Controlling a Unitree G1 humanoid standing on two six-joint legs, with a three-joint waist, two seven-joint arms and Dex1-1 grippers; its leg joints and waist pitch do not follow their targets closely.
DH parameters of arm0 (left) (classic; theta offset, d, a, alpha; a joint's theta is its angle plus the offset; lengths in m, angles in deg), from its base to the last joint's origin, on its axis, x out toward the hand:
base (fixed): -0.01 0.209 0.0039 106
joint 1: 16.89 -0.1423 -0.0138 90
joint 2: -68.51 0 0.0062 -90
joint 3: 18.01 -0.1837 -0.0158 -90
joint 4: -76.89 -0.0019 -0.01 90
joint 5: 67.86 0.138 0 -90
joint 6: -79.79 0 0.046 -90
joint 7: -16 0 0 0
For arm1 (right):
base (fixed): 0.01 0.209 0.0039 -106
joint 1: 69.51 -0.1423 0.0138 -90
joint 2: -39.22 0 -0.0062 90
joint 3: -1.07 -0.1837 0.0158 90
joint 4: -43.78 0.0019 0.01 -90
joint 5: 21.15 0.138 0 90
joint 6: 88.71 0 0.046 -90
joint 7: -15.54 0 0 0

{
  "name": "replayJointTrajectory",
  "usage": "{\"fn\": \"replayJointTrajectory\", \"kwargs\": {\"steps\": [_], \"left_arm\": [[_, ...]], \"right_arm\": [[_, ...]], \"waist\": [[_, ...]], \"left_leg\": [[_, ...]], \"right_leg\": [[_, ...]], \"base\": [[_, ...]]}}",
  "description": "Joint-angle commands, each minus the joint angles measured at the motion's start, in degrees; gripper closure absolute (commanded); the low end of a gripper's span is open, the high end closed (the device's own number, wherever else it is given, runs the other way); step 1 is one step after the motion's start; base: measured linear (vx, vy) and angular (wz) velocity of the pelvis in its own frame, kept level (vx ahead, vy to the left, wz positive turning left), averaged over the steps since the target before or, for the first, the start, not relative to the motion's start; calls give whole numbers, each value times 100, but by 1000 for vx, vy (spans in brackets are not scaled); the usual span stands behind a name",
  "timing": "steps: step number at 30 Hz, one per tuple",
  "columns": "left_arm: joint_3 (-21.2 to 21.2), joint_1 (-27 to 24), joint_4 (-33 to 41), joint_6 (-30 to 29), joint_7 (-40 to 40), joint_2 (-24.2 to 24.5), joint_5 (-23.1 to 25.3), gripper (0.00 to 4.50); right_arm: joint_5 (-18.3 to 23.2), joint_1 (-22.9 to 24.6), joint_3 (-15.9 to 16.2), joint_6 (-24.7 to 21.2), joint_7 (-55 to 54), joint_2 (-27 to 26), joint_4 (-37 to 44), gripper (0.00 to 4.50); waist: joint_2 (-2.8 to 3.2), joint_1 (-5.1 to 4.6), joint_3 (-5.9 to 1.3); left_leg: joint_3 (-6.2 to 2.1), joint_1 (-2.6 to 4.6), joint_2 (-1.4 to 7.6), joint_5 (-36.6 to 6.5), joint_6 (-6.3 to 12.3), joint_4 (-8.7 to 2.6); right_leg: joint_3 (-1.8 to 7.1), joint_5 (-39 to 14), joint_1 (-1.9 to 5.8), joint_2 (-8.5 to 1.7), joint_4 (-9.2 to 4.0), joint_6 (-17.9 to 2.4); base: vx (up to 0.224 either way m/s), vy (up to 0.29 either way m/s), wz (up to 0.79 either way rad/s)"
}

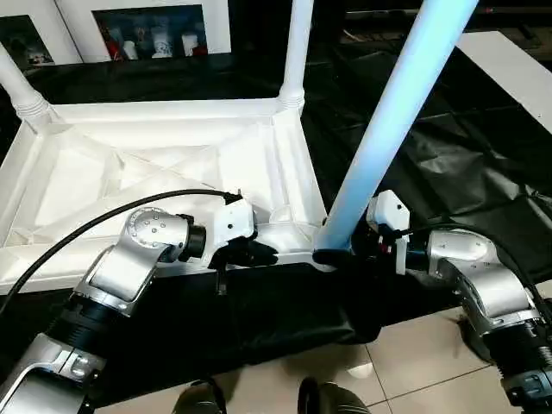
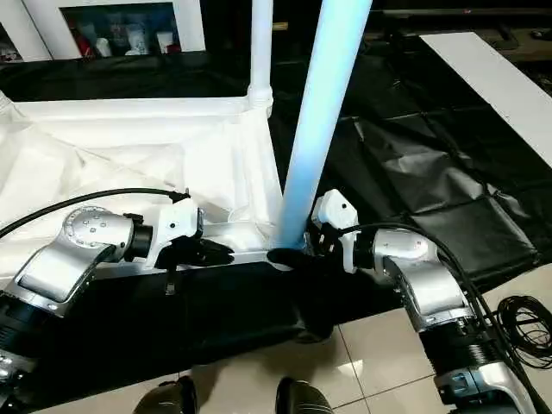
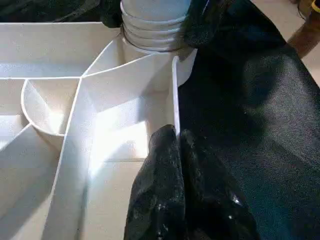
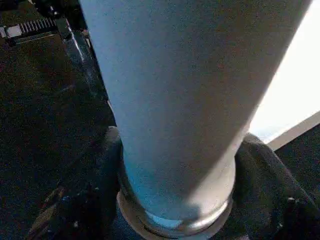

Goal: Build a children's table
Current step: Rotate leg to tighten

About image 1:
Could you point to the white plastic table top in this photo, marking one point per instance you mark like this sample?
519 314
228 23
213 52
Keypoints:
129 151

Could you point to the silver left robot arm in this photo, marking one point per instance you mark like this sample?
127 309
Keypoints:
129 259

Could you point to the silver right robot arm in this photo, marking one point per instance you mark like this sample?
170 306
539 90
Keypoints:
474 267

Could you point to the black work mat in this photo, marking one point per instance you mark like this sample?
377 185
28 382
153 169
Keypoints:
453 172

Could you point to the dark right robot foot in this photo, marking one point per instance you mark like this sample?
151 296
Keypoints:
332 399

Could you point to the dark robot foot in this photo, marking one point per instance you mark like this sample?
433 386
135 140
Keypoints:
332 399
200 399

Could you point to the dark left robot foot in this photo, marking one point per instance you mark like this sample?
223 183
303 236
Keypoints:
200 399

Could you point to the small red object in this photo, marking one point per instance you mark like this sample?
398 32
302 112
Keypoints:
199 51

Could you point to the white mug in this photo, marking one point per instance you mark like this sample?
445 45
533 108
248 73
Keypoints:
129 49
188 43

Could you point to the white flat board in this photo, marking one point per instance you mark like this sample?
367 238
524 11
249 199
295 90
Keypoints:
509 64

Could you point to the white blue patterned container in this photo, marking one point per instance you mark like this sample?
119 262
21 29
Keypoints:
160 43

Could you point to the white glass door cabinet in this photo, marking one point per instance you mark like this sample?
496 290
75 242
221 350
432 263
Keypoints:
215 26

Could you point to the dark metal bar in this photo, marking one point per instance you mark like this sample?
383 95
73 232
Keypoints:
379 14

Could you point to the red bottle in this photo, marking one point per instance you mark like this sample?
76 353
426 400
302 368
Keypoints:
113 43

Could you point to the small white figurine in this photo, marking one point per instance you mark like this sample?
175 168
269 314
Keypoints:
36 56

